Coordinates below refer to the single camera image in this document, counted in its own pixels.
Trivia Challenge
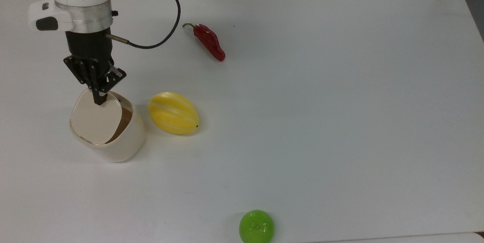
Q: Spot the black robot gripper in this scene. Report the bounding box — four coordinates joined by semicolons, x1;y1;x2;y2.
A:
63;28;127;106

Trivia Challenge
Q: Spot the cream round bin lid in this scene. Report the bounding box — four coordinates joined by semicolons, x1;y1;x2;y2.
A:
70;90;123;145

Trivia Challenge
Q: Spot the cream plastic garbage bin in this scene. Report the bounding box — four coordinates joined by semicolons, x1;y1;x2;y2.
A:
69;89;147;163

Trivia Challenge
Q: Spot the yellow striped toy melon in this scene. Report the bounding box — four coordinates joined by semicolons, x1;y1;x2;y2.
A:
148;91;200;135

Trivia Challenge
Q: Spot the red toy chili pepper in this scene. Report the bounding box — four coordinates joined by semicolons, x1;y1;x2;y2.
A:
182;23;226;62

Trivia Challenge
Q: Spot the green toy apple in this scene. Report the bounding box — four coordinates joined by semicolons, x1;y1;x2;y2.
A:
239;209;275;243

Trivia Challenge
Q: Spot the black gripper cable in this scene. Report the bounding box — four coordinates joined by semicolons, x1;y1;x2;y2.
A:
105;0;182;50

